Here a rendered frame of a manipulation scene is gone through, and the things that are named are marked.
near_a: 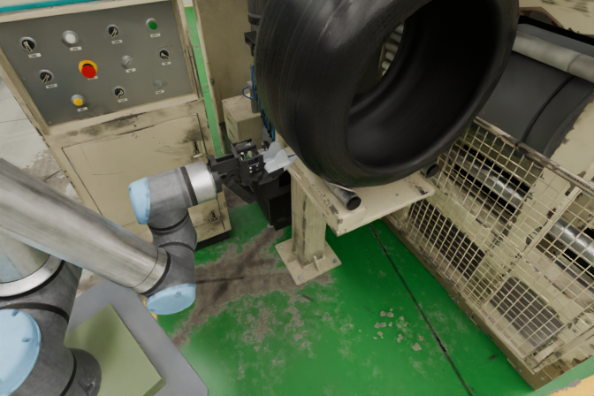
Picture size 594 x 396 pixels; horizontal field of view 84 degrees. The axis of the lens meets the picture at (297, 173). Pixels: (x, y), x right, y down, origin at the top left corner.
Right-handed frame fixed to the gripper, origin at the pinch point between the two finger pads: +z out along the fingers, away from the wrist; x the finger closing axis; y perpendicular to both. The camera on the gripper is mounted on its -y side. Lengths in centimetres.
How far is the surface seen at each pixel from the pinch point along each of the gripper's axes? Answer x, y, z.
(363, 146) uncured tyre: 6.5, -10.8, 28.6
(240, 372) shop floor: -5, -102, -28
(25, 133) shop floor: 235, -102, -119
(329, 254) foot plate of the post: 26, -101, 35
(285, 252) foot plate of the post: 38, -101, 15
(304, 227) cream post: 25, -67, 19
